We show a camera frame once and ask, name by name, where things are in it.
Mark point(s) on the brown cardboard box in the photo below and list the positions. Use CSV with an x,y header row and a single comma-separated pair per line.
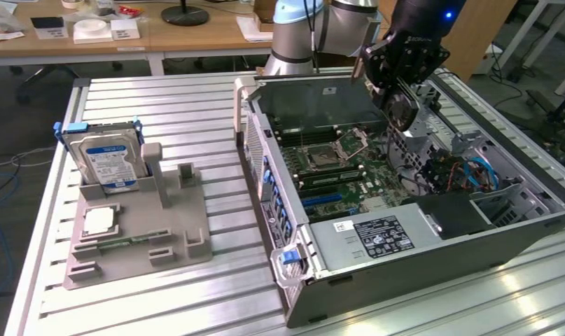
x,y
264,10

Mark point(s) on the plain white box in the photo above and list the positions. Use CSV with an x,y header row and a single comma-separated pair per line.
x,y
124,29

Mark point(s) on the green RAM stick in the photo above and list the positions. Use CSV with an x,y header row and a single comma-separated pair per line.
x,y
119,242

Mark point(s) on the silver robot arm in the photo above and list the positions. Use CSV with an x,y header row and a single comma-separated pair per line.
x,y
343,31

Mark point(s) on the white paper card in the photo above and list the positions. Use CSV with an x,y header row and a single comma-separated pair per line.
x,y
7,35

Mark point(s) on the white box with round dish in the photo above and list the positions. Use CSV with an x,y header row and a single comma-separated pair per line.
x,y
92,31

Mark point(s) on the blue power supply latch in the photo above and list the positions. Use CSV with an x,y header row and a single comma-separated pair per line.
x,y
289,258

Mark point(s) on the black floor stand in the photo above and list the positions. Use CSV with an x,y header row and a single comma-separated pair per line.
x,y
551,108

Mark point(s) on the green motherboard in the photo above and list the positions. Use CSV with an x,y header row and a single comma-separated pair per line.
x,y
380,182

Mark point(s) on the grey open PC case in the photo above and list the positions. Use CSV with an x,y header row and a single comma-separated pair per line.
x,y
451,266

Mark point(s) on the hard disk in blue caddy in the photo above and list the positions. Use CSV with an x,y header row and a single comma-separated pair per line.
x,y
107,164

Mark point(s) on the grey power supply unit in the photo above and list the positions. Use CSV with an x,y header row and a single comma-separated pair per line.
x,y
380,234

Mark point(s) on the metal disk bay cage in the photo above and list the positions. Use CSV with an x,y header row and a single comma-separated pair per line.
x,y
415,150

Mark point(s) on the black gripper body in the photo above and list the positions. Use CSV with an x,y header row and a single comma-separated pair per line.
x,y
427,21

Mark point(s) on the wooden office desk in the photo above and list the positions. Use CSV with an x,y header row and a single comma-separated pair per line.
x,y
207,35
53,47

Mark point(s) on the black round lamp base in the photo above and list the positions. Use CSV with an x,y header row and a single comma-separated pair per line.
x,y
184,15

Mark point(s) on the wooden cabinet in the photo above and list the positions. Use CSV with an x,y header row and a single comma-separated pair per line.
x,y
479,35

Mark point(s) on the blue expansion slot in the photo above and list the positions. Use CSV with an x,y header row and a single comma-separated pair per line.
x,y
323,200

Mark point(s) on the white box with black lid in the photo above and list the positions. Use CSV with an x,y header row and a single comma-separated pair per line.
x,y
50,28

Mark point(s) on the white paper booklet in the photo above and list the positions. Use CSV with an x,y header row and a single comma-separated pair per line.
x,y
253,29

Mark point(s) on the grey parts rack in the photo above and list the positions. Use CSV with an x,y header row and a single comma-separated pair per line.
x,y
137,259

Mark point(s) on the silver CPU chip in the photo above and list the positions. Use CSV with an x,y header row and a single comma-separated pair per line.
x,y
97,220

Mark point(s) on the CPU socket with metal frame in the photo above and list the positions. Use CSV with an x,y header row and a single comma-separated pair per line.
x,y
321,154

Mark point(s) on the silver chipset heatsink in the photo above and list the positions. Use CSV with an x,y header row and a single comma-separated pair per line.
x,y
377,203

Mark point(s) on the black RAM stick with label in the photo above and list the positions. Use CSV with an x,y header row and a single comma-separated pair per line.
x,y
331,178

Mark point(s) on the red small package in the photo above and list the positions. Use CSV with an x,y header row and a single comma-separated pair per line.
x,y
128,11

